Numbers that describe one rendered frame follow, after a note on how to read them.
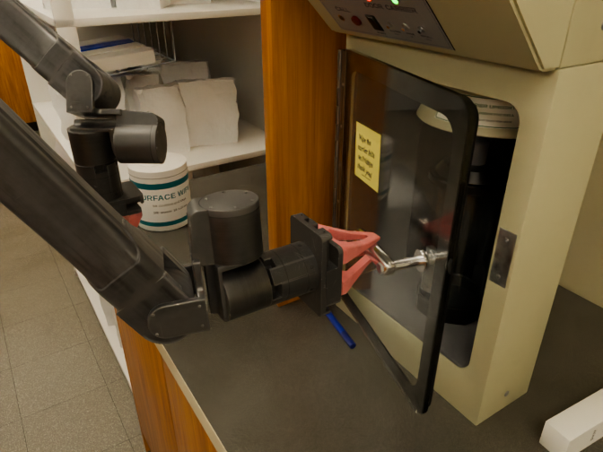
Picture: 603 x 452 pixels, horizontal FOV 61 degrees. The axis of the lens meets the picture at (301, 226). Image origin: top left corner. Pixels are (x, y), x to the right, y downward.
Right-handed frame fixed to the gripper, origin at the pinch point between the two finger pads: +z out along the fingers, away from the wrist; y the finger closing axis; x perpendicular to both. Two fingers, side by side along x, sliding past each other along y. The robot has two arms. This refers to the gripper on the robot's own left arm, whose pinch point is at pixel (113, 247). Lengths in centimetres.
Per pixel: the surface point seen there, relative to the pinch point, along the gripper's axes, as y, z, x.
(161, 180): 17.3, 3.1, 28.8
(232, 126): 60, 12, 81
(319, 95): 32.4, -21.3, -9.2
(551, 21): 30, -36, -46
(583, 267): 76, 12, -35
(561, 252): 42, -9, -46
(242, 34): 76, -14, 101
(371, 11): 27, -35, -27
